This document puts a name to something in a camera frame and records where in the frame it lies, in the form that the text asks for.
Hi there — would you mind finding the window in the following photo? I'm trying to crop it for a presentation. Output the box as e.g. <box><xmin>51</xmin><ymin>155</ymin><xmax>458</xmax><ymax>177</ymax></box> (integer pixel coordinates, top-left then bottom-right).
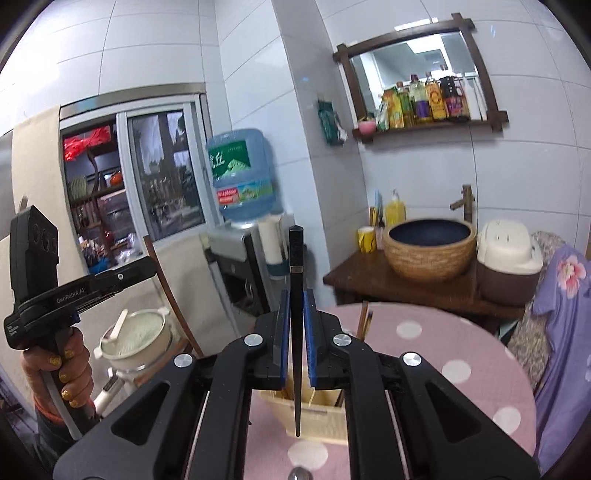
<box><xmin>59</xmin><ymin>93</ymin><xmax>219</xmax><ymax>278</ymax></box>

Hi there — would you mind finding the person's left hand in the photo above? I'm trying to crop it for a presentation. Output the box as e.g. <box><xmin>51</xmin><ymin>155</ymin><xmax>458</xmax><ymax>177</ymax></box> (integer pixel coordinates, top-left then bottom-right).
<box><xmin>20</xmin><ymin>328</ymin><xmax>94</xmax><ymax>417</ymax></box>

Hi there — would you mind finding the grey floral cloth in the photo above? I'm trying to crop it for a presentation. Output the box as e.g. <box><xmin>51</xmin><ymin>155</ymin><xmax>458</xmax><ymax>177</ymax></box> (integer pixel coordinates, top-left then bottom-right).
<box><xmin>507</xmin><ymin>230</ymin><xmax>567</xmax><ymax>394</ymax></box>

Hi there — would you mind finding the orange label bottle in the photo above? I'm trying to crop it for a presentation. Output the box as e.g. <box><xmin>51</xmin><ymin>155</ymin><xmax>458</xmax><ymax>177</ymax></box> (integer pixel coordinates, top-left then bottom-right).
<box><xmin>425</xmin><ymin>71</ymin><xmax>447</xmax><ymax>122</ymax></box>

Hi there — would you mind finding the bronze faucet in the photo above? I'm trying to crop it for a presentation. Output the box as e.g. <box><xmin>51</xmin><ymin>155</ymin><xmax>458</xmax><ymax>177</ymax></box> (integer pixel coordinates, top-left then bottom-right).
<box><xmin>450</xmin><ymin>184</ymin><xmax>476</xmax><ymax>225</ymax></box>

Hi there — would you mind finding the cream cooking pot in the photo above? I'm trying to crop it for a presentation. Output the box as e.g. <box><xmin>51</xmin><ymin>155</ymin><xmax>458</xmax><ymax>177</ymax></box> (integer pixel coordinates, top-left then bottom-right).
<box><xmin>93</xmin><ymin>306</ymin><xmax>175</xmax><ymax>373</ymax></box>

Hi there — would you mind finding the pink polka dot tablecloth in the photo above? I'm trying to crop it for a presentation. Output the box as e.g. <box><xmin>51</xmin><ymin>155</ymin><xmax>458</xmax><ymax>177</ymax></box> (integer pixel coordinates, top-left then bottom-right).
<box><xmin>241</xmin><ymin>302</ymin><xmax>537</xmax><ymax>480</ymax></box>

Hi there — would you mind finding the blue water bottle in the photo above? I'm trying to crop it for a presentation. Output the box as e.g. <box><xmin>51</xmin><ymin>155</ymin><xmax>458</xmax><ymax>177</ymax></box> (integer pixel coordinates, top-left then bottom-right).
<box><xmin>205</xmin><ymin>128</ymin><xmax>277</xmax><ymax>230</ymax></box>

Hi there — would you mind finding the white ladle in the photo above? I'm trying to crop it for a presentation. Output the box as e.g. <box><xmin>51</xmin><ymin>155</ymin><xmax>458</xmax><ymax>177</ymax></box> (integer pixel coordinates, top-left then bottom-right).
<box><xmin>103</xmin><ymin>309</ymin><xmax>129</xmax><ymax>343</ymax></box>

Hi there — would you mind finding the green hanging packet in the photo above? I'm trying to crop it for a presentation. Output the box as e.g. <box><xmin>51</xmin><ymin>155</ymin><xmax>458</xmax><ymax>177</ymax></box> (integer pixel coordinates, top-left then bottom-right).
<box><xmin>317</xmin><ymin>92</ymin><xmax>348</xmax><ymax>147</ymax></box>

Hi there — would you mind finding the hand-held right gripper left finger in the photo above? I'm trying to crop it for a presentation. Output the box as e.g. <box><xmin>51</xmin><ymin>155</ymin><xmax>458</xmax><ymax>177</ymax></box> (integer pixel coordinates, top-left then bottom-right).
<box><xmin>53</xmin><ymin>290</ymin><xmax>291</xmax><ymax>480</ymax></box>

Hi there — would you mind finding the person's left forearm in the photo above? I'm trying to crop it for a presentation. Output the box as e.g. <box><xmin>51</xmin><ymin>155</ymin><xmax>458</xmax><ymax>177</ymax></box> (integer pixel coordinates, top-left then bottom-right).
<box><xmin>32</xmin><ymin>407</ymin><xmax>93</xmax><ymax>446</ymax></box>

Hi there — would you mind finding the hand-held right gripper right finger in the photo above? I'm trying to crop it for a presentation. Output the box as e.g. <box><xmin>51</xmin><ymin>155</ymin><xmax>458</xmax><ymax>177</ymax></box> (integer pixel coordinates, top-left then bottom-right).
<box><xmin>302</xmin><ymin>290</ymin><xmax>541</xmax><ymax>480</ymax></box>

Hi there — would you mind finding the dark wooden counter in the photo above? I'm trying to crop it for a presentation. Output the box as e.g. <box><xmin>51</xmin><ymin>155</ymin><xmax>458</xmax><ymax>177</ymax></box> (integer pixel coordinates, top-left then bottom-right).
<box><xmin>322</xmin><ymin>249</ymin><xmax>527</xmax><ymax>334</ymax></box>

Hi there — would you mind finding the yellow mug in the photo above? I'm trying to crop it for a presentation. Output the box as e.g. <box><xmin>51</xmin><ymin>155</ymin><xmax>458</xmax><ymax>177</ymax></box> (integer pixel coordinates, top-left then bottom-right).
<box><xmin>356</xmin><ymin>226</ymin><xmax>378</xmax><ymax>255</ymax></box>

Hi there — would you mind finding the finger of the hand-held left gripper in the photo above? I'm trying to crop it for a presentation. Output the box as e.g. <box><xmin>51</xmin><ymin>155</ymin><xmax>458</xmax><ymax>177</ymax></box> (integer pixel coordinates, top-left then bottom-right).
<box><xmin>88</xmin><ymin>255</ymin><xmax>158</xmax><ymax>300</ymax></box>

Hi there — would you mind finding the cream plastic utensil holder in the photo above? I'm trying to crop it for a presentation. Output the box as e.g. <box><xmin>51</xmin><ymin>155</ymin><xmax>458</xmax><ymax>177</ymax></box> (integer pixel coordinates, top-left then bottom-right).
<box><xmin>257</xmin><ymin>364</ymin><xmax>350</xmax><ymax>447</ymax></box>

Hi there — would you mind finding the wicker-pattern wash basin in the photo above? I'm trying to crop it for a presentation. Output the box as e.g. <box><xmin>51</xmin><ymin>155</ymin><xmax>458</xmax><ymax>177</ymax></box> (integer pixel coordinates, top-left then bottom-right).
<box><xmin>383</xmin><ymin>219</ymin><xmax>478</xmax><ymax>284</ymax></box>

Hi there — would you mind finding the clear bottle purple label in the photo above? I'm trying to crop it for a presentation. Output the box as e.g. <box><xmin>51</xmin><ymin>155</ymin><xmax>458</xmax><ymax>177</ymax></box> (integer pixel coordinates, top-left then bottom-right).
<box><xmin>409</xmin><ymin>75</ymin><xmax>433</xmax><ymax>123</ymax></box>

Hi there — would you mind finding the wooden framed mirror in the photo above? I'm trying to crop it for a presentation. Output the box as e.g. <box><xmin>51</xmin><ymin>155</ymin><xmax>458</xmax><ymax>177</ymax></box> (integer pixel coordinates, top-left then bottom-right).
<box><xmin>332</xmin><ymin>13</ymin><xmax>510</xmax><ymax>144</ymax></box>

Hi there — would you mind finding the green bottle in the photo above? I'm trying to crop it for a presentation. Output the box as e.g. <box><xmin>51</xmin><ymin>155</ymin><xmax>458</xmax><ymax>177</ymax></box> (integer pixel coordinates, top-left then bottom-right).
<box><xmin>397</xmin><ymin>82</ymin><xmax>417</xmax><ymax>127</ymax></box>

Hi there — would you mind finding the green and yellow pouch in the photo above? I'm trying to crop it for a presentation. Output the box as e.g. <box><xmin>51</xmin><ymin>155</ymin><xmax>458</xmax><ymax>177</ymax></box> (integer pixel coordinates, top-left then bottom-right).
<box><xmin>376</xmin><ymin>85</ymin><xmax>405</xmax><ymax>131</ymax></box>

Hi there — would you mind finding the purple floral cloth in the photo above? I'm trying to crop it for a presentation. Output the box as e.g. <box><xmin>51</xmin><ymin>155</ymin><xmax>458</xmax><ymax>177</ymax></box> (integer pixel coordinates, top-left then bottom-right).
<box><xmin>530</xmin><ymin>244</ymin><xmax>591</xmax><ymax>472</ymax></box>

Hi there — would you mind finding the black chopstick with gold band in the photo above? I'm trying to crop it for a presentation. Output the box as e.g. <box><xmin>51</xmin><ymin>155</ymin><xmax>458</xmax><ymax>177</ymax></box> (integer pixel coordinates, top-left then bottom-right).
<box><xmin>287</xmin><ymin>224</ymin><xmax>306</xmax><ymax>438</ymax></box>

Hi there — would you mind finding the white paper roll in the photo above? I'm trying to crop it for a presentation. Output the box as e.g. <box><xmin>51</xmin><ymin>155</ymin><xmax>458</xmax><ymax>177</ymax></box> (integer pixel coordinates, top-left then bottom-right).
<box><xmin>257</xmin><ymin>214</ymin><xmax>285</xmax><ymax>271</ymax></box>

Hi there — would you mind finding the black and white water dispenser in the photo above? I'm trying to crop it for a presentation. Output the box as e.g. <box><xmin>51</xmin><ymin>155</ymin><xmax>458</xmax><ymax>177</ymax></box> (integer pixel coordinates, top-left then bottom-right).
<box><xmin>202</xmin><ymin>212</ymin><xmax>297</xmax><ymax>320</ymax></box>

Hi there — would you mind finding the white and brown rice cooker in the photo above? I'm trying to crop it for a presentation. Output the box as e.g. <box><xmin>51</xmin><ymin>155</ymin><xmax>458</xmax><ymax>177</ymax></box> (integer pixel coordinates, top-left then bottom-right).
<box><xmin>475</xmin><ymin>219</ymin><xmax>545</xmax><ymax>306</ymax></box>

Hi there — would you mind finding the yellow soap bottle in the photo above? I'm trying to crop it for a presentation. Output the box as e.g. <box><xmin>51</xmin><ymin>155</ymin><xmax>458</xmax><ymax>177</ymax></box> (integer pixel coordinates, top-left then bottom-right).
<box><xmin>384</xmin><ymin>189</ymin><xmax>407</xmax><ymax>227</ymax></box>

